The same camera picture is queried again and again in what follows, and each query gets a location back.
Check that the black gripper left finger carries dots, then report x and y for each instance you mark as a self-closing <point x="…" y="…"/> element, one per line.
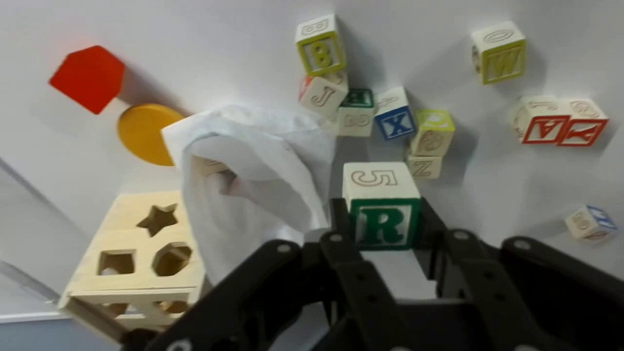
<point x="264" y="296"/>

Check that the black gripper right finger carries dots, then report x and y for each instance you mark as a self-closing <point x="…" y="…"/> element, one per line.
<point x="521" y="296"/>

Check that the green R letter block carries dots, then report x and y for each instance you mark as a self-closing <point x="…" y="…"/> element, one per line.
<point x="383" y="204"/>

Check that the small blue letter block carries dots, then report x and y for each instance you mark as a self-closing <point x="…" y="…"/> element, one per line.
<point x="590" y="223"/>

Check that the white cloth bag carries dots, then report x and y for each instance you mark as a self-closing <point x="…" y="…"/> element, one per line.
<point x="250" y="177"/>

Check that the pale lower letter block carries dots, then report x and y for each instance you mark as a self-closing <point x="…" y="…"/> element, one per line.
<point x="426" y="167"/>

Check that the red A letter block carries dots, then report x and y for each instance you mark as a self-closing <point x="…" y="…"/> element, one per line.
<point x="541" y="120"/>

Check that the red Y letter block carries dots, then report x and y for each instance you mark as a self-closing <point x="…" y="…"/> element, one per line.
<point x="586" y="122"/>

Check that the green top letter block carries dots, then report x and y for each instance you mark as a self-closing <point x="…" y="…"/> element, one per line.
<point x="356" y="114"/>

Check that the lime green letter block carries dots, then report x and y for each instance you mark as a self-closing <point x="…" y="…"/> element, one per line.
<point x="436" y="130"/>

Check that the blue X letter block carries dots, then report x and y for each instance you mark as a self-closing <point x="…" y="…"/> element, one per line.
<point x="395" y="114"/>

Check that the red J letter block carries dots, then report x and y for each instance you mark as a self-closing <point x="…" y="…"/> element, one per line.
<point x="323" y="95"/>

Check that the yellow round block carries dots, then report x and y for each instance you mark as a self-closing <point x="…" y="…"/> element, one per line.
<point x="141" y="128"/>

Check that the yellow W letter block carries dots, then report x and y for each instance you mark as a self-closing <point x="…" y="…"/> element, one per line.
<point x="498" y="54"/>

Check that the yellow-green letter block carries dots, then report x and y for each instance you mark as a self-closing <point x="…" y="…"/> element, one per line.
<point x="319" y="46"/>

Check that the red hexagon block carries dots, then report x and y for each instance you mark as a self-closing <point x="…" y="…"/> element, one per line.
<point x="91" y="77"/>

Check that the wooden shape sorter box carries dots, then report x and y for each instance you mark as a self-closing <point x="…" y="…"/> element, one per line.
<point x="141" y="268"/>

